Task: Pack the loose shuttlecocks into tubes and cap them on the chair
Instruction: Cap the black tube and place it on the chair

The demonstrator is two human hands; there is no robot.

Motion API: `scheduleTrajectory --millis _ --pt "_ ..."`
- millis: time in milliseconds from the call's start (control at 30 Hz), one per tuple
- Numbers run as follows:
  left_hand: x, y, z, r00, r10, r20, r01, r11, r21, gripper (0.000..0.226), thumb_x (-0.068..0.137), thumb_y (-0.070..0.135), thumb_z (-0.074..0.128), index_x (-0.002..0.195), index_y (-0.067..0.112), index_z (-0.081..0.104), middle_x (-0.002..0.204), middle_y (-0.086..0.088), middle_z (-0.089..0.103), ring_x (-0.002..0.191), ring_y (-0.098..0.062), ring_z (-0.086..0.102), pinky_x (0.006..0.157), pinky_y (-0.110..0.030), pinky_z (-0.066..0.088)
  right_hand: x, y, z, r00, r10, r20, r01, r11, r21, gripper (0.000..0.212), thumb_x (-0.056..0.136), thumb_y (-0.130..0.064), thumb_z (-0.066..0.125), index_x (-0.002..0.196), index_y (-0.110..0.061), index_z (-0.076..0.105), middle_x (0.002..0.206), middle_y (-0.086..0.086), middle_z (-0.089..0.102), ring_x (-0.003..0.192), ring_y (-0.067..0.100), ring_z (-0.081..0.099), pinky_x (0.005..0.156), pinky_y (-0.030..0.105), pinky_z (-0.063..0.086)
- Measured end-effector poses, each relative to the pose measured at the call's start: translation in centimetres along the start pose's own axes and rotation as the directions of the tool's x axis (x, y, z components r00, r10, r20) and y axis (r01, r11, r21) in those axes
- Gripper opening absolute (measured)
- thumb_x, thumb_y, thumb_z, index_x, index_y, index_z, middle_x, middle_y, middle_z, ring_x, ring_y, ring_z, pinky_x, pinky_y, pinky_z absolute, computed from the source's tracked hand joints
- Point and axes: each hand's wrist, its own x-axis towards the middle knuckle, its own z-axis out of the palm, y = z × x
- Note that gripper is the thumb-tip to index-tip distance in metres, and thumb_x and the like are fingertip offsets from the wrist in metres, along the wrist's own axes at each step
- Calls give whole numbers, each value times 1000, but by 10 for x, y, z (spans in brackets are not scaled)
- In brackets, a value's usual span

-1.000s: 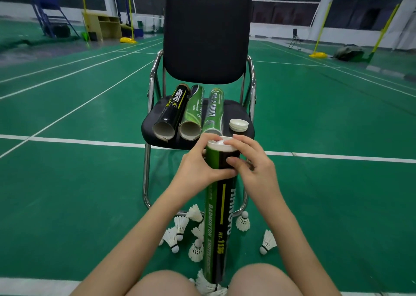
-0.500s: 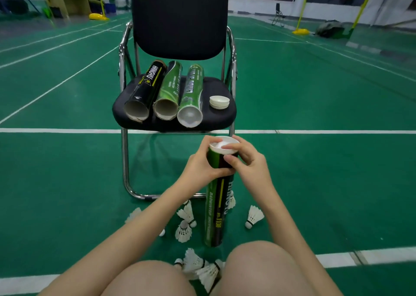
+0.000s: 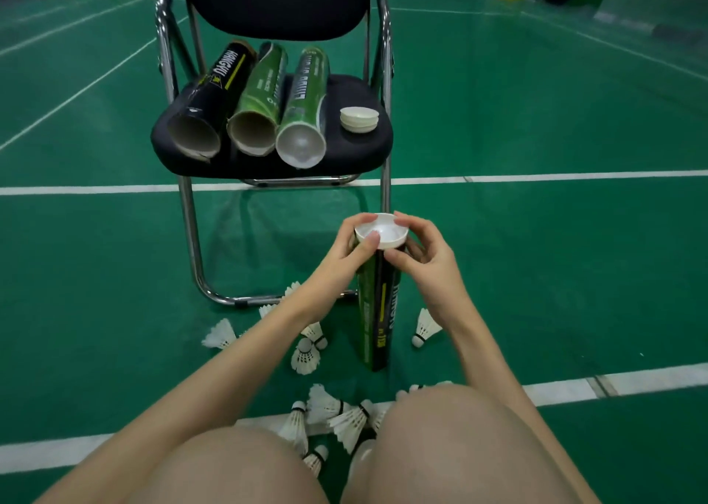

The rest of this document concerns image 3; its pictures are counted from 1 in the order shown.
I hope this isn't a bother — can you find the pile of white shuttlecocks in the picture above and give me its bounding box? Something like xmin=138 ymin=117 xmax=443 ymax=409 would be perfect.
xmin=201 ymin=280 xmax=454 ymax=480

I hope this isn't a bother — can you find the person's leg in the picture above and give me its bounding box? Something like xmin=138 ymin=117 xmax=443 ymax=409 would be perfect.
xmin=340 ymin=382 xmax=582 ymax=504
xmin=130 ymin=426 xmax=330 ymax=504

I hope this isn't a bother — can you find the black green Hangyu tube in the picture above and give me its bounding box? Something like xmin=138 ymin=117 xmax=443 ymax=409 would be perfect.
xmin=167 ymin=39 xmax=258 ymax=162

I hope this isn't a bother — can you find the black shuttlecock tube green stripe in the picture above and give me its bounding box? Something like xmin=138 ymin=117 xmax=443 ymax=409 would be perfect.
xmin=355 ymin=243 xmax=403 ymax=373

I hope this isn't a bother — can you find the person's right leg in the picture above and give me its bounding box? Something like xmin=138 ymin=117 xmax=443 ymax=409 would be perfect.
xmin=340 ymin=382 xmax=582 ymax=504

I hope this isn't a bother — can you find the black chair with chrome frame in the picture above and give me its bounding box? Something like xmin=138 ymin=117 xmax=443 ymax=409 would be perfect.
xmin=150 ymin=0 xmax=395 ymax=308

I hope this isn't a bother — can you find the person's left leg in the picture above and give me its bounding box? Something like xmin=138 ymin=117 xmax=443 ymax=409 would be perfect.
xmin=130 ymin=426 xmax=330 ymax=504

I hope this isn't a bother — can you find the person's right forearm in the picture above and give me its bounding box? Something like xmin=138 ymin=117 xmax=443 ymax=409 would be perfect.
xmin=445 ymin=309 xmax=601 ymax=504

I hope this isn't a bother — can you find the bright green glossy shuttlecock tube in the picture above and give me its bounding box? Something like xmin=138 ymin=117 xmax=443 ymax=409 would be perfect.
xmin=274 ymin=46 xmax=331 ymax=170

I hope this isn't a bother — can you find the person's right hand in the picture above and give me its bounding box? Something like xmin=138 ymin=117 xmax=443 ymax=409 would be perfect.
xmin=383 ymin=212 xmax=472 ymax=337

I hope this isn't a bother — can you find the person's left hand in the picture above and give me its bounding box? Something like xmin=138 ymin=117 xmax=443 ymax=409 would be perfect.
xmin=286 ymin=212 xmax=383 ymax=325

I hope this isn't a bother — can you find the person's left forearm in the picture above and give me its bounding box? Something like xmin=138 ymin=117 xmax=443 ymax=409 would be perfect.
xmin=32 ymin=298 xmax=316 ymax=504

